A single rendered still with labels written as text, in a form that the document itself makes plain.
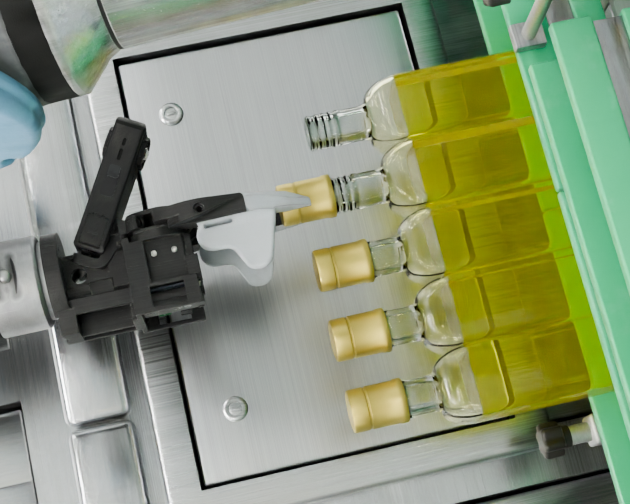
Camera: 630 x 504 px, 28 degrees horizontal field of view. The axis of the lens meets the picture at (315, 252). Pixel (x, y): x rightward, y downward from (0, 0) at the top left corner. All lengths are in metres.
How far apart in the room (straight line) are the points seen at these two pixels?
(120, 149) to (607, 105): 0.38
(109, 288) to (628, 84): 0.42
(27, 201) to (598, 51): 0.53
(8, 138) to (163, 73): 0.67
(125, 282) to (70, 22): 0.50
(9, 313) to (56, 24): 0.51
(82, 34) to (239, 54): 0.70
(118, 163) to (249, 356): 0.22
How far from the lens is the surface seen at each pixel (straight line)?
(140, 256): 0.97
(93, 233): 0.99
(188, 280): 0.96
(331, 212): 1.01
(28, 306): 0.98
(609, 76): 0.94
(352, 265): 0.99
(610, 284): 0.97
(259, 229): 0.97
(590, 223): 0.98
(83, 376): 1.13
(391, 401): 0.97
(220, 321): 1.12
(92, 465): 1.11
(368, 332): 0.98
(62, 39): 0.51
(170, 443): 1.10
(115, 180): 1.00
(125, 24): 0.52
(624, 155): 0.92
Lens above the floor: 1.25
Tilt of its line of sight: 5 degrees down
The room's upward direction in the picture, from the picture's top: 102 degrees counter-clockwise
